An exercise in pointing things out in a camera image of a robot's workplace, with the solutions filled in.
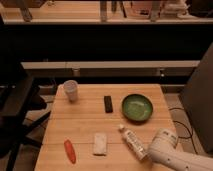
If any grey cabinet at right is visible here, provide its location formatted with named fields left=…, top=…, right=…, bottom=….
left=179, top=42, right=213, bottom=154

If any black chair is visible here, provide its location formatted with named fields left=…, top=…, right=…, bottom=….
left=0, top=61, right=50, bottom=171

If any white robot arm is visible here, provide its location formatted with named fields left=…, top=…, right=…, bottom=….
left=148, top=129, right=213, bottom=171

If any clear plastic bottle white cap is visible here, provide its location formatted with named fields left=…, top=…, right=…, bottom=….
left=119, top=124, right=147, bottom=161

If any black cable on floor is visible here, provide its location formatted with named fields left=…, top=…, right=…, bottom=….
left=168, top=106, right=201, bottom=156

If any green bowl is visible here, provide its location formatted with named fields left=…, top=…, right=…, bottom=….
left=121, top=94, right=153, bottom=122

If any white paper cup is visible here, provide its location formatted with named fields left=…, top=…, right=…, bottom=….
left=63, top=80, right=78, bottom=102

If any white folded cloth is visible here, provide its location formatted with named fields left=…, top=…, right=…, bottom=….
left=93, top=133, right=107, bottom=155

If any black rectangular block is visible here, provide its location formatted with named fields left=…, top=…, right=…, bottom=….
left=104, top=96, right=113, bottom=113

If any orange carrot toy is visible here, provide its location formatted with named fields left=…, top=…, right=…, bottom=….
left=64, top=140, right=76, bottom=164

